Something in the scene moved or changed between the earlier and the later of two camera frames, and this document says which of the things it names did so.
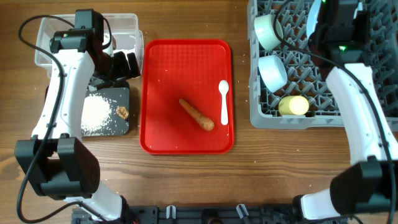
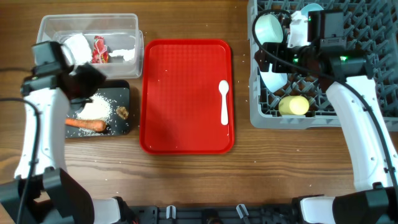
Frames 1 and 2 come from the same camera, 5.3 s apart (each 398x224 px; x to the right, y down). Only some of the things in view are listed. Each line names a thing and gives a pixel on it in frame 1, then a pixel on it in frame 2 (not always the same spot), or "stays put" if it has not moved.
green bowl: x=265 y=30 stays put
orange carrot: x=205 y=123 -> x=89 y=124
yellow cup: x=293 y=105 stays put
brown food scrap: x=122 y=112 stays put
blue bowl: x=273 y=72 stays put
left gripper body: x=119 y=69 -> x=82 y=83
